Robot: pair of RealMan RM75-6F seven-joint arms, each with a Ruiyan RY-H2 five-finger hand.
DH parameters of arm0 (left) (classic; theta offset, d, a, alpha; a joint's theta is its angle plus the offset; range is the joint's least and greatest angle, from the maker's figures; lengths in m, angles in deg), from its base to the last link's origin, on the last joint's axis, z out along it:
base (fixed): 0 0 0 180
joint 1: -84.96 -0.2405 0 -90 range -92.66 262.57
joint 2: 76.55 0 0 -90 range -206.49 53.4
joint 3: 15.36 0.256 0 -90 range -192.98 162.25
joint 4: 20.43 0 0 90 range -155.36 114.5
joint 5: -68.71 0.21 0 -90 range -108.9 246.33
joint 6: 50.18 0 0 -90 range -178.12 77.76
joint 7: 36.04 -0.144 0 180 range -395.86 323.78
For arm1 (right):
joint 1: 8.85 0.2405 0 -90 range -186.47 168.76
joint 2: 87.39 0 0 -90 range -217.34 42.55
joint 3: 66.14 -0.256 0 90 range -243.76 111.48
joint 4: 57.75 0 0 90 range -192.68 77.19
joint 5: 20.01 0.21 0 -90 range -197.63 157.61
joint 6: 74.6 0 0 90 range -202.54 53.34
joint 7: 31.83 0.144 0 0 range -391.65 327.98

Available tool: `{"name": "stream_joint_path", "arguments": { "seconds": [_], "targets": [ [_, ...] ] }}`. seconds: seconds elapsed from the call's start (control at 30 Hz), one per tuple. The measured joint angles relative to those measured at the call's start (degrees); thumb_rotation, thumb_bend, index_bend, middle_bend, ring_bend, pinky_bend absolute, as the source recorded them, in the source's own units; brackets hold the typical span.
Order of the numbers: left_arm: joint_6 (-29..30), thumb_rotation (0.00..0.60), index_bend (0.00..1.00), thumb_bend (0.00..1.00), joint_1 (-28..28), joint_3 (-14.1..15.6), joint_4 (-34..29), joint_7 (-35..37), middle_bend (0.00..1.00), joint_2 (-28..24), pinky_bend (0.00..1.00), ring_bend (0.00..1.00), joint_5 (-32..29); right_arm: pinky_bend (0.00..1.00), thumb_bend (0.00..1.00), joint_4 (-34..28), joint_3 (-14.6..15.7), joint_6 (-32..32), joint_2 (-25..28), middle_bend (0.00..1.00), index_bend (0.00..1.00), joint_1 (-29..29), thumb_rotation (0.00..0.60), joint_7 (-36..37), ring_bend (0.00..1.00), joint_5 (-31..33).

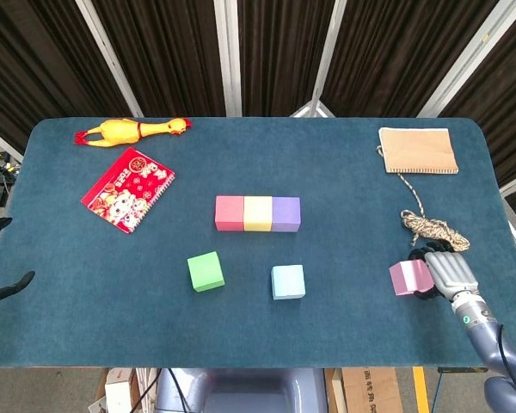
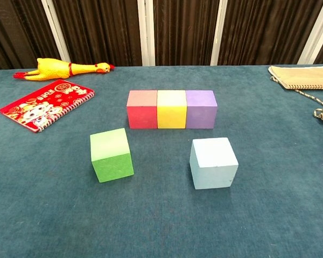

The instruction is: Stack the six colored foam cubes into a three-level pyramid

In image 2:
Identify light blue foam cube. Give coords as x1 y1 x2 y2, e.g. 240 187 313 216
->
189 137 239 190

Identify green foam cube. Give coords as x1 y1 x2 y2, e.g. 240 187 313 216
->
90 128 135 183

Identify red spiral notebook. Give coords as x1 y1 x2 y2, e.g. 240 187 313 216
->
0 79 95 133

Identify purple foam cube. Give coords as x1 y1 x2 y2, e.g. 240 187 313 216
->
185 90 218 130

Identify yellow foam cube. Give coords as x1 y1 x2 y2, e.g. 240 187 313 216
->
157 90 188 130

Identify dark brown curtain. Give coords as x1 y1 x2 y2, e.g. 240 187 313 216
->
0 0 323 72

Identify white partition frame post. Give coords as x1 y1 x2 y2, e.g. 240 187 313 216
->
210 0 228 66
41 0 71 63
137 0 156 67
297 0 323 65

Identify yellow rubber chicken toy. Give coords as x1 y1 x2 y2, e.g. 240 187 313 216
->
12 58 115 81

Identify red foam cube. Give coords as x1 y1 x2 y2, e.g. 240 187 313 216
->
126 90 158 130

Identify brown kraft spiral notebook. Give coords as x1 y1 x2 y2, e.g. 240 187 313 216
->
268 65 323 90

